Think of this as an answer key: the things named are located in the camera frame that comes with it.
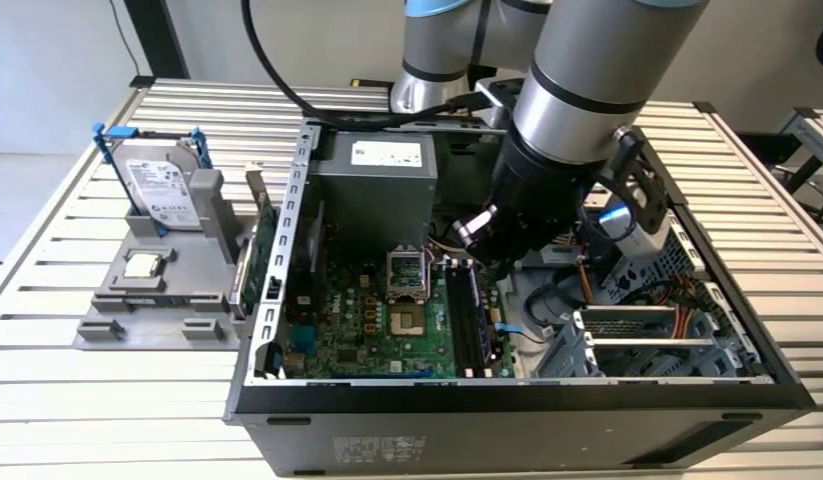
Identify green RAM stick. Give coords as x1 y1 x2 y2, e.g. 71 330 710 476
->
124 297 220 307
470 263 500 362

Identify black RAM slot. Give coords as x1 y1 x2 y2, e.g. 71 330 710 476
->
444 257 467 379
460 257 483 379
452 257 475 379
470 257 499 379

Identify metal locking lever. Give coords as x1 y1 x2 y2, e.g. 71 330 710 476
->
423 249 438 304

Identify grey power supply unit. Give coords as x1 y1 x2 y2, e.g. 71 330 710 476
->
307 127 440 254

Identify metal socket cover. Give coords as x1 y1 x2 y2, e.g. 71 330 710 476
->
386 243 431 304

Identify CPU socket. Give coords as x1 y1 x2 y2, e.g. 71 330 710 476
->
387 305 431 342

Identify grey metal disk cage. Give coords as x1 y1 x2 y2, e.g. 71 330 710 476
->
539 299 765 380

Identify black case fan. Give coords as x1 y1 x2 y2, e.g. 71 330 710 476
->
294 199 330 307

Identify green motherboard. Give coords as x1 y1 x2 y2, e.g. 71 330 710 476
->
280 248 519 381

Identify blue expansion slot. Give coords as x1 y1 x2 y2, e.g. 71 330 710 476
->
330 368 432 380

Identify aluminium side table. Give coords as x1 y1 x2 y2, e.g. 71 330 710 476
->
774 106 823 222

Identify green graphics card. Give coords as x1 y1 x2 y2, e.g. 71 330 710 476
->
228 160 283 321

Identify black grey PC case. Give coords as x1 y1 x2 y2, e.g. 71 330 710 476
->
223 104 819 477

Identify grey parts rack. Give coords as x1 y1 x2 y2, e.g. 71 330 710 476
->
72 169 252 354

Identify hard disk in blue carrier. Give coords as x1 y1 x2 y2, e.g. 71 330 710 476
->
88 125 213 237

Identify silver CPU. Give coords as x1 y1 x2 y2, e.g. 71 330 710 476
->
120 253 164 279

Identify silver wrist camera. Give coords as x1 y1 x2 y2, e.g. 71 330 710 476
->
595 203 669 258
448 208 498 250

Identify thick black data cable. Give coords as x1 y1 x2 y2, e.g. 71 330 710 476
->
522 279 580 332

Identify orange yellow disk wires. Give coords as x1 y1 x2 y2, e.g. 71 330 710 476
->
669 272 705 342

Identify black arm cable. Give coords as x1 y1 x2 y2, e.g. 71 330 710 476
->
239 0 486 124

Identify black vertical post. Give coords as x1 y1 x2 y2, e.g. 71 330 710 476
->
127 0 191 89

